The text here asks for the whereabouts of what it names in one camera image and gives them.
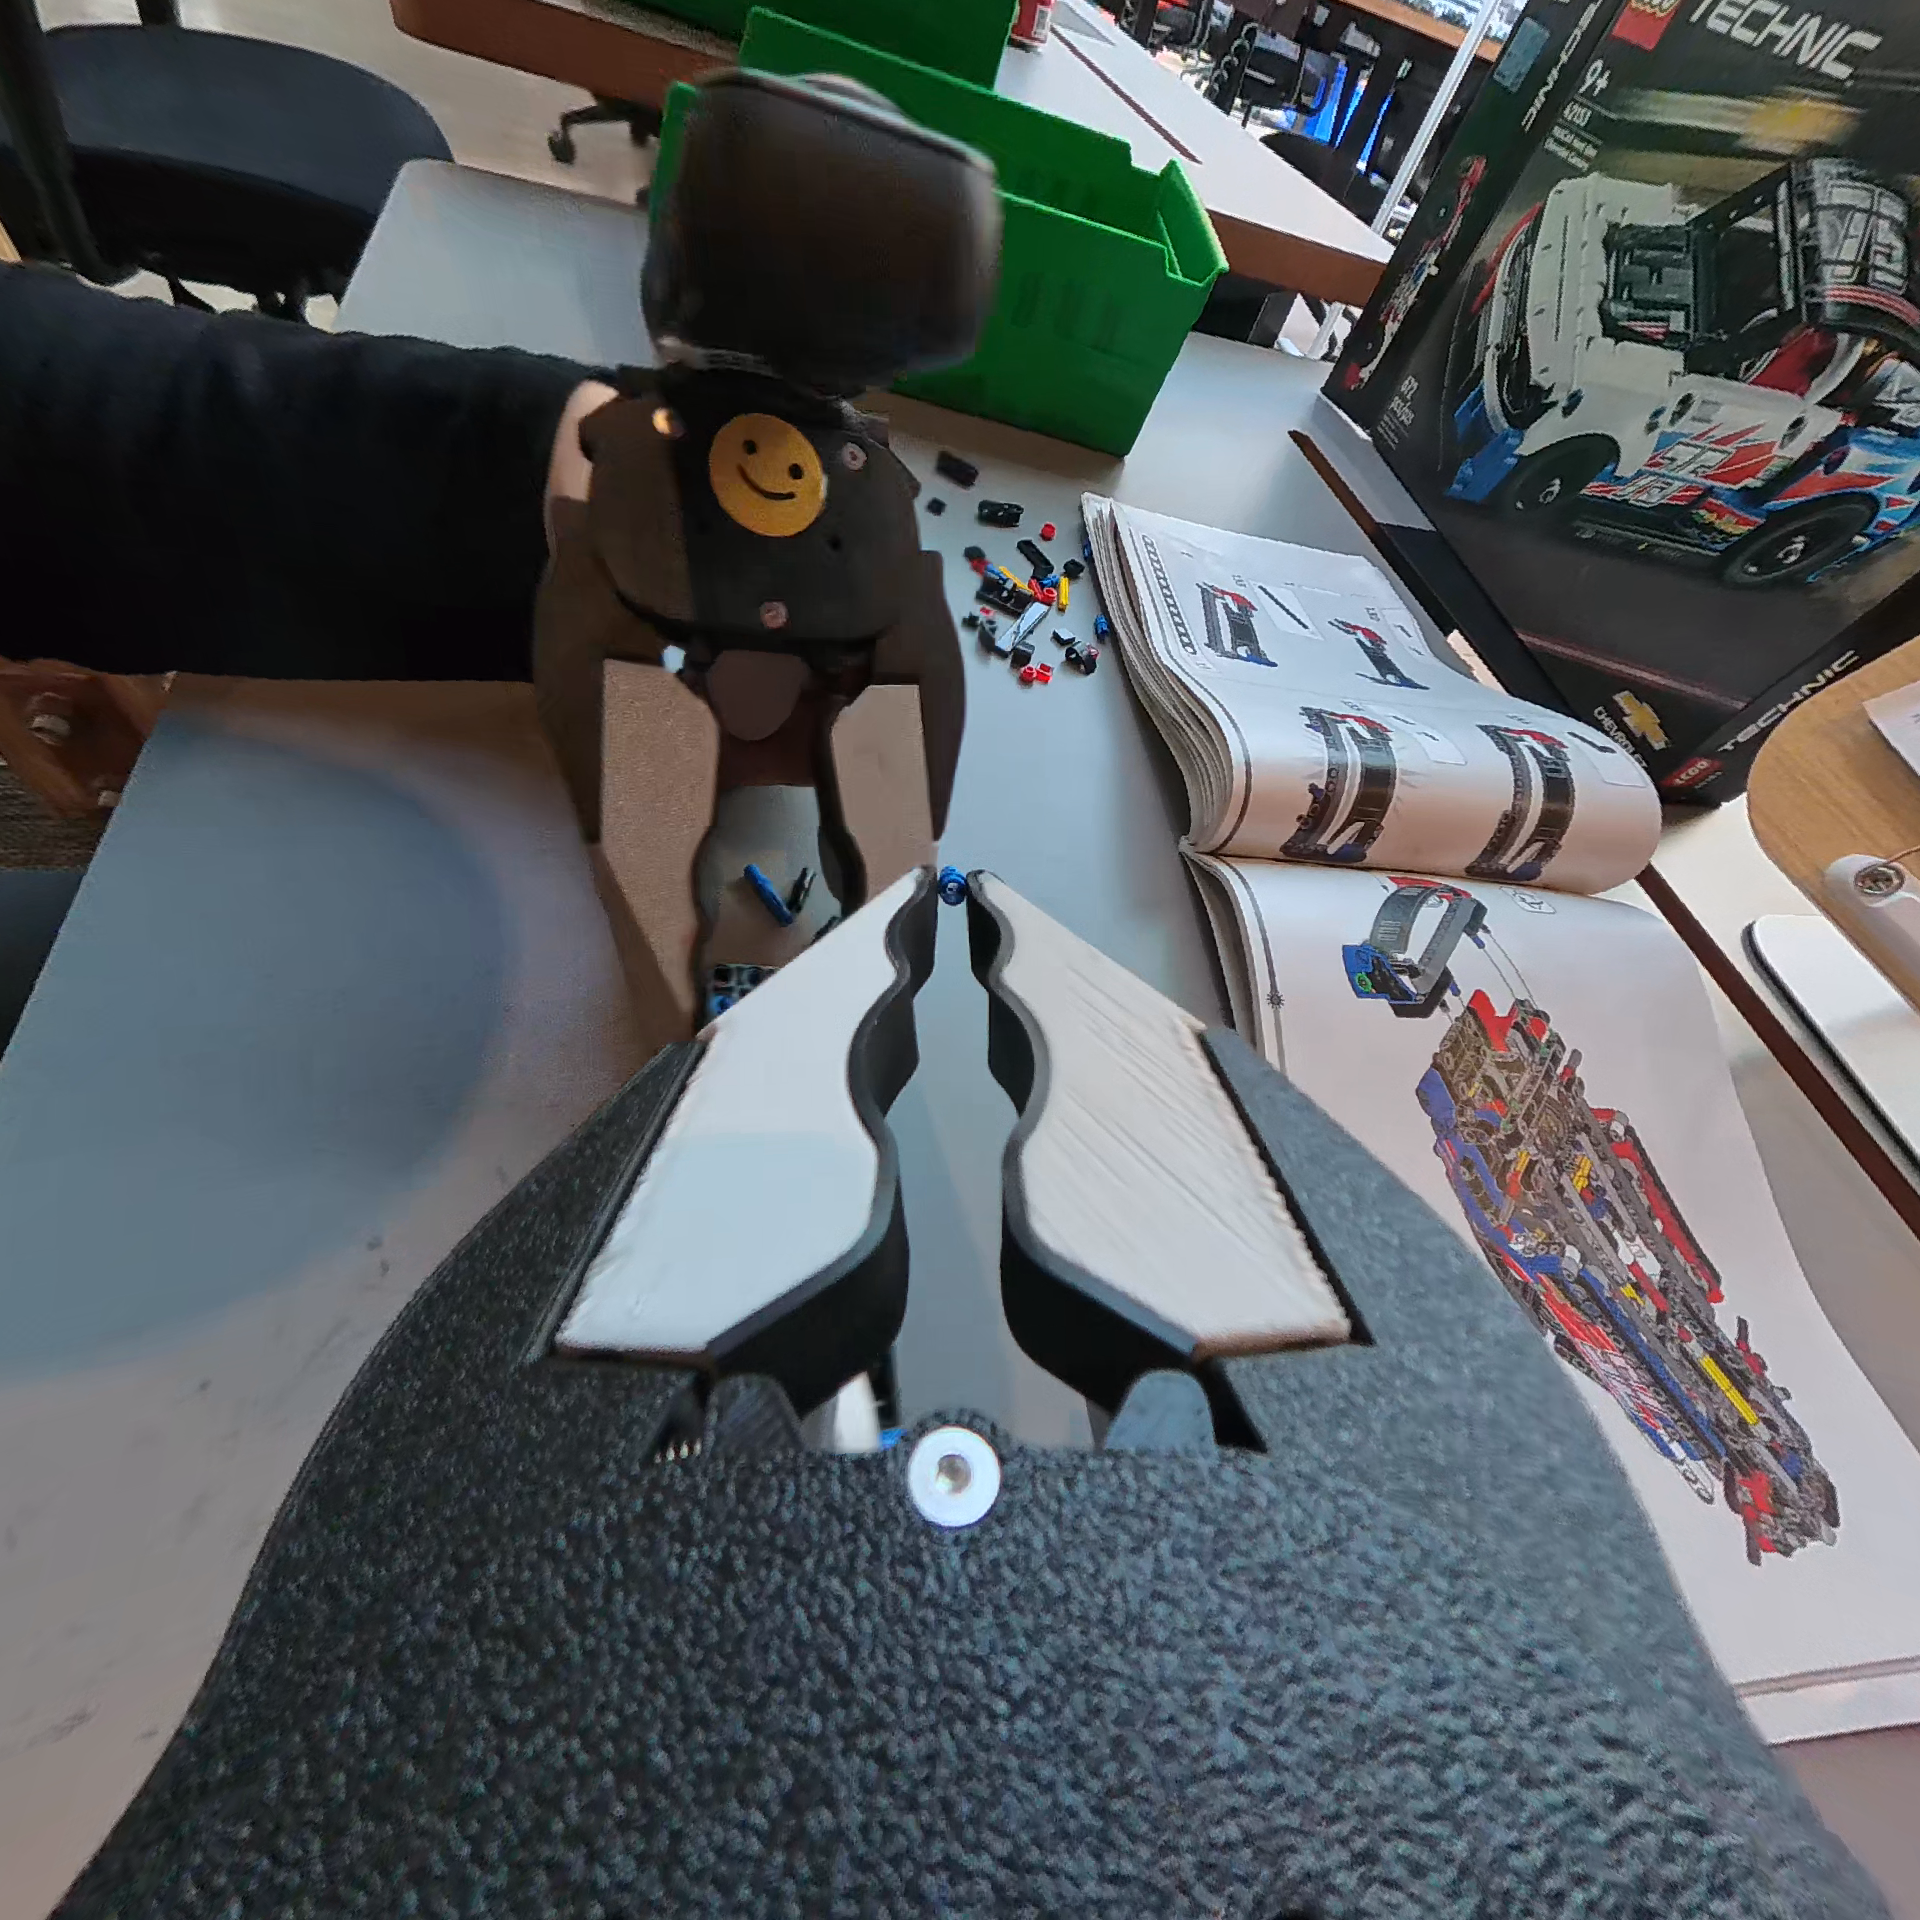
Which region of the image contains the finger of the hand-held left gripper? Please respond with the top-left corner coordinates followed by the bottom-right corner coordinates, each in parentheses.
top-left (595, 654), bottom-right (738, 1019)
top-left (796, 673), bottom-right (942, 909)

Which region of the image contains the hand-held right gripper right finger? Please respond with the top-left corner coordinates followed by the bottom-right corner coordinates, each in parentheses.
top-left (961, 875), bottom-right (1358, 1420)

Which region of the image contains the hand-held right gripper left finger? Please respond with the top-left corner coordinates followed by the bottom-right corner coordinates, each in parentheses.
top-left (548, 875), bottom-right (942, 1420)

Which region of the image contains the small toy brick assembly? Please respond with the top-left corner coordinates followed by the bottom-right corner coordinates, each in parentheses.
top-left (696, 786), bottom-right (848, 1019)

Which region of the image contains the pile of small brick pieces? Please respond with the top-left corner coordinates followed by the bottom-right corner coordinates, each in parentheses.
top-left (932, 452), bottom-right (1119, 693)

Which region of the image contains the person's left forearm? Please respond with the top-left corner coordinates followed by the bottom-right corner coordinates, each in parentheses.
top-left (0, 266), bottom-right (618, 687)

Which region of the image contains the grey desk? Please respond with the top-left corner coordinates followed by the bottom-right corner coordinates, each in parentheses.
top-left (0, 159), bottom-right (1920, 1920)

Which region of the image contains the person's left hand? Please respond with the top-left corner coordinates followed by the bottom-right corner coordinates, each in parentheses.
top-left (540, 376), bottom-right (620, 516)

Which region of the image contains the open instruction booklet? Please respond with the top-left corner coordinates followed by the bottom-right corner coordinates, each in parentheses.
top-left (1079, 496), bottom-right (1920, 1749)

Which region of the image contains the green storage bin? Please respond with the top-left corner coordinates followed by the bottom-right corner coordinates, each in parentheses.
top-left (643, 0), bottom-right (1228, 460)

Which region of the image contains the toy set box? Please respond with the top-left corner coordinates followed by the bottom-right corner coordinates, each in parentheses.
top-left (1319, 0), bottom-right (1920, 810)

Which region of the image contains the white stand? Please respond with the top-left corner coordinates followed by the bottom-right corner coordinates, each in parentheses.
top-left (1739, 851), bottom-right (1920, 1178)

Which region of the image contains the black office chair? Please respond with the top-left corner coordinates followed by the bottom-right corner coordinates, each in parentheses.
top-left (0, 26), bottom-right (454, 318)

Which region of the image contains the wooden post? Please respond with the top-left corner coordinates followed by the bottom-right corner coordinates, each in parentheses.
top-left (0, 660), bottom-right (177, 819)

